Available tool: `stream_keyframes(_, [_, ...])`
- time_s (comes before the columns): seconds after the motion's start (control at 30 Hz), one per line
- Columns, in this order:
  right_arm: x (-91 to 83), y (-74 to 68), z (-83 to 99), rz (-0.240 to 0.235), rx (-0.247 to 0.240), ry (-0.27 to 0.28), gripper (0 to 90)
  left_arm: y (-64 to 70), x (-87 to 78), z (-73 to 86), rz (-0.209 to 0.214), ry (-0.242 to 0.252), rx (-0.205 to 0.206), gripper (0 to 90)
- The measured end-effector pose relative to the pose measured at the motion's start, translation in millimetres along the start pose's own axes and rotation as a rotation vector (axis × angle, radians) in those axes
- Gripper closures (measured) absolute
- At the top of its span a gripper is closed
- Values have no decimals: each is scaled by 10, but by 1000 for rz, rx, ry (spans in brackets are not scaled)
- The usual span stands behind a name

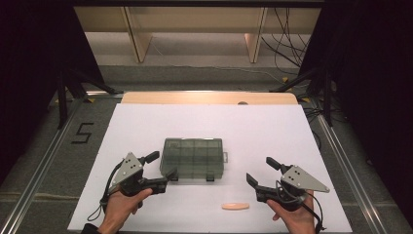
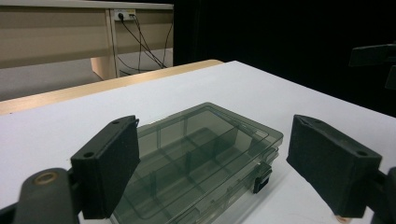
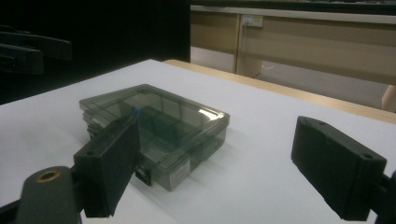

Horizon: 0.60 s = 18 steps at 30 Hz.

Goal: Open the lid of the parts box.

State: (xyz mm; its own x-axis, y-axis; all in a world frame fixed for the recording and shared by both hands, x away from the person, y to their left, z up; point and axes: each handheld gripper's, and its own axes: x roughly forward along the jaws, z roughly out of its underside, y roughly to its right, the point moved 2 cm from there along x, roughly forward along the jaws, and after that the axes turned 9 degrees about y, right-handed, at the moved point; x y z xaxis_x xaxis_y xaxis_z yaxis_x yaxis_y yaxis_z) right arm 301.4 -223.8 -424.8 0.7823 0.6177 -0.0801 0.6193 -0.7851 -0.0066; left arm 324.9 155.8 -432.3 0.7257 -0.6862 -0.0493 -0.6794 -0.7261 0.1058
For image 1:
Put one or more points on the person's left hand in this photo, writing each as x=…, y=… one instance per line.
x=120, y=208

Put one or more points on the black curtain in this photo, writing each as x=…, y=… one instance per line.
x=373, y=81
x=29, y=65

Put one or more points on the light wooden bench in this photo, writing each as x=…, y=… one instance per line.
x=195, y=19

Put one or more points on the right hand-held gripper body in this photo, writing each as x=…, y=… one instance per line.
x=300, y=179

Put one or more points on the yellow tape marker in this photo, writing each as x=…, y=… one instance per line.
x=90, y=100
x=305, y=99
x=285, y=79

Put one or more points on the light wooden table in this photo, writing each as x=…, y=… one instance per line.
x=195, y=97

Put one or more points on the person's right hand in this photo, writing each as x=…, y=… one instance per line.
x=298, y=221

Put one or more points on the peach oval piece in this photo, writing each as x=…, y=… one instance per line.
x=235, y=206

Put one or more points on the aluminium floor rail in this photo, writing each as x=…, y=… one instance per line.
x=350, y=175
x=35, y=182

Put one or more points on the smoky clear compartment box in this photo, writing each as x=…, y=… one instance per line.
x=193, y=159

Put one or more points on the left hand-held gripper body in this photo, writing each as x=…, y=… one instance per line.
x=131, y=169

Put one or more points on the black metal stand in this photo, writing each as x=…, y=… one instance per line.
x=61, y=97
x=327, y=97

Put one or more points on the white board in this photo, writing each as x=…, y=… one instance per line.
x=207, y=126

